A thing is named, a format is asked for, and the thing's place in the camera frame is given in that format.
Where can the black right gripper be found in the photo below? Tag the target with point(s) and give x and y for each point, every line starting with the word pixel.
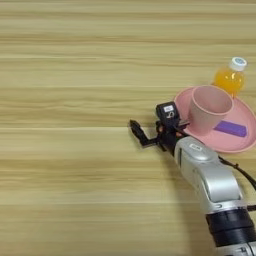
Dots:
pixel 168 136

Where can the orange juice bottle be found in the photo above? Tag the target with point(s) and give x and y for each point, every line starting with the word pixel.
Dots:
pixel 230 80

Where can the pink round plate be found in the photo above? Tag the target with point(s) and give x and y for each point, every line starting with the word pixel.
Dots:
pixel 230 143

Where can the purple rectangular block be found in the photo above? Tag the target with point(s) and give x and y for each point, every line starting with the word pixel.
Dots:
pixel 230 128

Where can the pink plastic cup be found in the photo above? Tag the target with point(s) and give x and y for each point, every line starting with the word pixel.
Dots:
pixel 206 118

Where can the small black box white label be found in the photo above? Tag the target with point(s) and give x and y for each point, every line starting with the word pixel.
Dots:
pixel 167 113

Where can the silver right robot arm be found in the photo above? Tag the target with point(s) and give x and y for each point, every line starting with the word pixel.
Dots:
pixel 213 180

